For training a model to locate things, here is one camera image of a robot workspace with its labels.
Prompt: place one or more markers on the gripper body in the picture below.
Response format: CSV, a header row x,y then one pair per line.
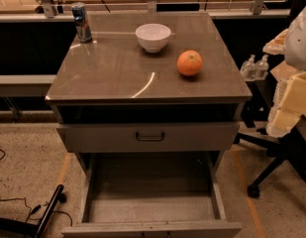
x,y
300,40

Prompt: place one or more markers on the grey drawer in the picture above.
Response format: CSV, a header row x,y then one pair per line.
x,y
152,196
148,137

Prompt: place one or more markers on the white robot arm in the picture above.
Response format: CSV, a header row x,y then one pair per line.
x,y
291,43

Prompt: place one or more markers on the grey top drawer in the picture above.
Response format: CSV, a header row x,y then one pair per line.
x,y
148,137

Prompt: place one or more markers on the grey drawer cabinet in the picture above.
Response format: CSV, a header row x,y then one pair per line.
x,y
115,81

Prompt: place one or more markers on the clear sanitizer bottle right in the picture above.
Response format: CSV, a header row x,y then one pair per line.
x,y
261,67

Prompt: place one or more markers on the black office chair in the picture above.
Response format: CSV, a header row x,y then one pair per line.
x,y
290,148

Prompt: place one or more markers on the orange fruit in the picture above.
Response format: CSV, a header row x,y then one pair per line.
x,y
189,63

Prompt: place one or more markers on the white ceramic bowl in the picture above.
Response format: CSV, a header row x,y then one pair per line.
x,y
153,37

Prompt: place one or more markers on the blue silver drink can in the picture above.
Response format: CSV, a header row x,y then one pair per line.
x,y
81,22

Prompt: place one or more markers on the grey metal rail bench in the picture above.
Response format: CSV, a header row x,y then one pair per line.
x,y
25,85

